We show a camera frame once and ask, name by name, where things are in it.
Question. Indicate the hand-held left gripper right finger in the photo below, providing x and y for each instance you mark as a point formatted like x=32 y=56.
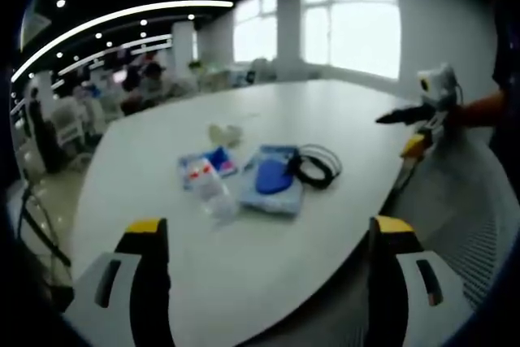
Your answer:
x=390 y=282

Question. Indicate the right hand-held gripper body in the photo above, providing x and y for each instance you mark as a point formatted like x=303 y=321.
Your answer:
x=438 y=83

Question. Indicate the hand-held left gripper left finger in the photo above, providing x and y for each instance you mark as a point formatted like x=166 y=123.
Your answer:
x=150 y=282

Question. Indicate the blue red white packet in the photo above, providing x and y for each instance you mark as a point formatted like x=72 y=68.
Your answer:
x=195 y=166

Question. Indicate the light blue package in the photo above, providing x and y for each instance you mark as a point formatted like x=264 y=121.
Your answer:
x=272 y=184

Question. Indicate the clear wrapper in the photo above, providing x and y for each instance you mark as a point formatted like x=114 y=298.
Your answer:
x=225 y=133

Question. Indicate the white mesh chair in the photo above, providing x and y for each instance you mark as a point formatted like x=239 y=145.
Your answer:
x=459 y=209

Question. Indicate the large window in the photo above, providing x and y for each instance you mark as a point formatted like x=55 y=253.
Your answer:
x=351 y=22

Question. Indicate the black stand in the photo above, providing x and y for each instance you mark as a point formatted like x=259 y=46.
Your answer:
x=40 y=229

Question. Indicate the white table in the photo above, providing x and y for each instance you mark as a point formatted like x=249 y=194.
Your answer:
x=260 y=127

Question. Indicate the white office chair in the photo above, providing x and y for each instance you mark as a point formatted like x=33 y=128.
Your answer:
x=75 y=123

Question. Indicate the small window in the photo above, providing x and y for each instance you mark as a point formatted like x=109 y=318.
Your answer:
x=255 y=26

